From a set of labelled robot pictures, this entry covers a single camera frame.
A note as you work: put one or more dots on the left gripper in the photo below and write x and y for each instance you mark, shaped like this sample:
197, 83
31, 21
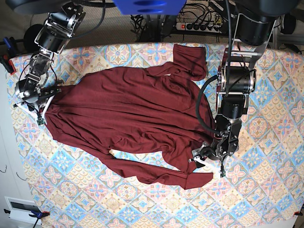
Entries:
219, 150

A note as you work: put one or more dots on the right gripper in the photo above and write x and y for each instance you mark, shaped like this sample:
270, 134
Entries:
37, 101

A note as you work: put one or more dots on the dark red t-shirt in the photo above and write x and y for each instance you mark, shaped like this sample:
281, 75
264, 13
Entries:
138, 121

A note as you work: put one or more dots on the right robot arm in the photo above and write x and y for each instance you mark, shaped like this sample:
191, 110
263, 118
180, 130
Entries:
64, 17

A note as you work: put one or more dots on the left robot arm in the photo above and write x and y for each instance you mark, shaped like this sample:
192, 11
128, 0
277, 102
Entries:
249, 33

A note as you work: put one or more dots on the patterned tablecloth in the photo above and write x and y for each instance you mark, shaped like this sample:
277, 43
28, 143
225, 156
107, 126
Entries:
264, 182

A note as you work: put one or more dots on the orange clamp lower right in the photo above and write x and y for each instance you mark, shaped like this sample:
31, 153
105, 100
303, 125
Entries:
298, 213

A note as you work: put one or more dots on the blue clamp lower left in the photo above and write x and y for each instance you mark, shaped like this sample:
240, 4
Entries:
35, 215

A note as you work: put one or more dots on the white power strip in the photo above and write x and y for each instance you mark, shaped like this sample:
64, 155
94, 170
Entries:
183, 26

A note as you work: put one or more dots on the black round object right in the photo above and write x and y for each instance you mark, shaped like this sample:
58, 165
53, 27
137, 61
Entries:
288, 24

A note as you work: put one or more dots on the white wall outlet box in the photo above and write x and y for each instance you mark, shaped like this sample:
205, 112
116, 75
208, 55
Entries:
19, 204

